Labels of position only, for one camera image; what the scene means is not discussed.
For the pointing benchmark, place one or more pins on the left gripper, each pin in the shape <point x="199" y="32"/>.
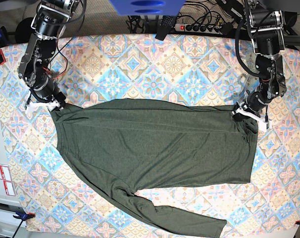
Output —
<point x="252" y="102"/>

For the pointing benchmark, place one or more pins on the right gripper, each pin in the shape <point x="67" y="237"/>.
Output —
<point x="47" y="91"/>

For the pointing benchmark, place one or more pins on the dark green long-sleeve shirt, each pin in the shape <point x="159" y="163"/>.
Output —
<point x="122" y="146"/>

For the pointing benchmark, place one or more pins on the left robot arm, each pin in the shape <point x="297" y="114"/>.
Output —
<point x="264" y="27"/>

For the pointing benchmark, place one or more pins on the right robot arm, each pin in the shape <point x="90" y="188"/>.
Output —
<point x="48" y="25"/>

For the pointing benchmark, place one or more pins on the black round stool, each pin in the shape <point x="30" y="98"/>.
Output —
<point x="24" y="31"/>

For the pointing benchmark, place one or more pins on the red white labels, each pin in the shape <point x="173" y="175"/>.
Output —
<point x="6" y="185"/>

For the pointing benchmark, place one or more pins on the patterned colourful table cloth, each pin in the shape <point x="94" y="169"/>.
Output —
<point x="187" y="70"/>

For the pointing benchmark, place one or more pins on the blue plastic box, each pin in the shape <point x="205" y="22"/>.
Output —
<point x="147" y="7"/>

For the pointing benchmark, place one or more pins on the black remote control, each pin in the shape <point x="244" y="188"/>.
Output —
<point x="167" y="23"/>

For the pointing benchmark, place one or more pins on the blue clamp lower left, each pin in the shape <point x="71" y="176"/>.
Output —
<point x="23" y="217"/>

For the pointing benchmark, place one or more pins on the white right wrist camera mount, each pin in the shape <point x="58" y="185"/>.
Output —
<point x="31" y="107"/>

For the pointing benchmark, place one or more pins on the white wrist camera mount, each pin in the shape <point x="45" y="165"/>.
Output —
<point x="31" y="107"/>
<point x="264" y="124"/>

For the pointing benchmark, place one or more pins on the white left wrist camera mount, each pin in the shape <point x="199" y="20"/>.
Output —
<point x="264" y="124"/>

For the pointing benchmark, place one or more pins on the black power strip red switch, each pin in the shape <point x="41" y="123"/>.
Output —
<point x="197" y="28"/>

